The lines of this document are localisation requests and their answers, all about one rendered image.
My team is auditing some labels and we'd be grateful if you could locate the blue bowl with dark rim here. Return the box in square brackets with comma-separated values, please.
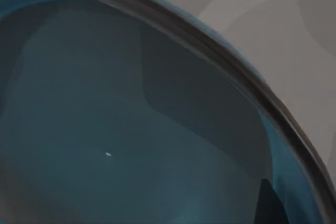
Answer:
[0, 0, 336, 224]

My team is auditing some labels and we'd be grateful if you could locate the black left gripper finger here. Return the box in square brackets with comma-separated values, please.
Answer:
[252, 178, 290, 224]

